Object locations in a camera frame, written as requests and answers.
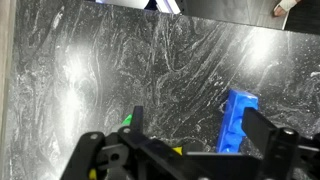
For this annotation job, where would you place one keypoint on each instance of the white shoe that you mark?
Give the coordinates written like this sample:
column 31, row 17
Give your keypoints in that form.
column 286, row 5

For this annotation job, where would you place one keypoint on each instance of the green two-stud block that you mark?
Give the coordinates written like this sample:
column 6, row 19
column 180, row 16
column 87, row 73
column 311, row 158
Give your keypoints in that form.
column 127, row 120

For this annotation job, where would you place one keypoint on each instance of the white metal frame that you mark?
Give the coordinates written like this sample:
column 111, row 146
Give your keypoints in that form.
column 166, row 6

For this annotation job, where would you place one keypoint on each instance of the blue stack of blocks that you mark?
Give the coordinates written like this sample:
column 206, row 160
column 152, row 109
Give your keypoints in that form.
column 233, row 113

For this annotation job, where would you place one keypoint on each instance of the dark trouser leg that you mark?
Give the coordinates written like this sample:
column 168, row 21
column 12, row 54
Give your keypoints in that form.
column 305, row 16

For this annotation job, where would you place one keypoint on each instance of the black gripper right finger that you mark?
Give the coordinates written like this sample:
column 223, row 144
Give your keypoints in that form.
column 258, row 128

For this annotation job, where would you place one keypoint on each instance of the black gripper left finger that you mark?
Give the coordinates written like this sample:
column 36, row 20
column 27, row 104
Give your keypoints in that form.
column 137, row 120

